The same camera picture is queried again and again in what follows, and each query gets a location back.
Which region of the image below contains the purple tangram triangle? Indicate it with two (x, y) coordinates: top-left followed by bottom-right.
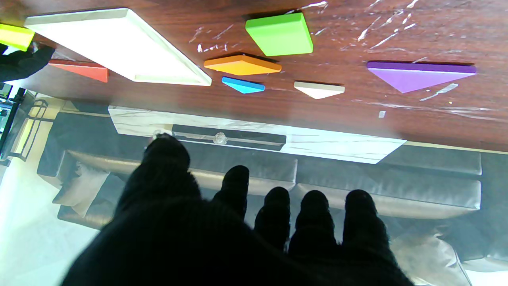
(366, 61), (477, 94)

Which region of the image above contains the thin metal side table frame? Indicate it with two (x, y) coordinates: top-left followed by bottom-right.
(0, 87), (50, 167)

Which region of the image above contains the large red tangram triangle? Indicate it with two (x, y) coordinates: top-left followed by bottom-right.
(48, 60), (109, 83)

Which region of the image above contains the long black decorative tray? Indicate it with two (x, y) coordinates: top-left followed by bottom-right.
(171, 124), (287, 151)

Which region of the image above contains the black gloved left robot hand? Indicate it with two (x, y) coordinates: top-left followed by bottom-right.
(60, 133), (415, 286)

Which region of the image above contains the orange tangram parallelogram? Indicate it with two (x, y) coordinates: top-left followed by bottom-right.
(204, 54), (282, 76)

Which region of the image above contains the dark brown leather sofa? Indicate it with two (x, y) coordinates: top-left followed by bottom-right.
(37, 101), (508, 286)

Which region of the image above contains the small blue tangram triangle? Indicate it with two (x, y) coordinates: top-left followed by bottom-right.
(221, 76), (266, 95)

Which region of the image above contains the brown sofa cushion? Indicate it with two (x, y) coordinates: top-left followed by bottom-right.
(391, 232), (473, 286)
(52, 161), (112, 218)

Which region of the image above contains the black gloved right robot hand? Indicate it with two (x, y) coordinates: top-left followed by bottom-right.
(0, 43), (56, 83)

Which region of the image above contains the square wooden puzzle tray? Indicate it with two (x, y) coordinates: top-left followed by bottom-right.
(24, 8), (212, 87)

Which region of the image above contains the large yellow tangram triangle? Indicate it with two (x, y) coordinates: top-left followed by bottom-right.
(0, 23), (35, 52)

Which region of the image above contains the small cream tangram triangle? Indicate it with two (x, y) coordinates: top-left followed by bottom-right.
(294, 81), (346, 100)

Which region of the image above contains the green tangram square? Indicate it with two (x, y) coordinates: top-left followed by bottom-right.
(245, 12), (314, 57)

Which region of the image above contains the marble coffee table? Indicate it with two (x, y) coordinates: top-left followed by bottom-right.
(108, 105), (407, 164)

